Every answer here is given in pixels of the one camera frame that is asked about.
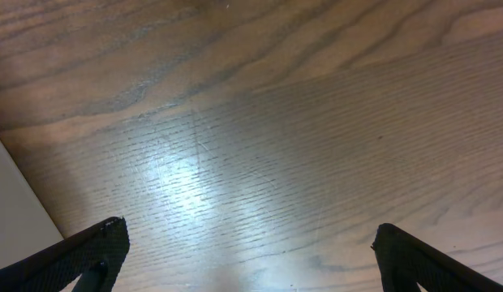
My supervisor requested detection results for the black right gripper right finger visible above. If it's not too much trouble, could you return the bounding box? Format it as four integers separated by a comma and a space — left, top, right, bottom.
372, 223, 503, 292

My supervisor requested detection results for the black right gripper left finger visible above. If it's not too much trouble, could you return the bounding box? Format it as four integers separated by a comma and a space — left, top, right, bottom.
0, 217, 130, 292

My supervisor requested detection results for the white cardboard box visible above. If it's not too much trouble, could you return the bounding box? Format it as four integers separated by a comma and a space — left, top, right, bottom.
0, 141, 63, 269

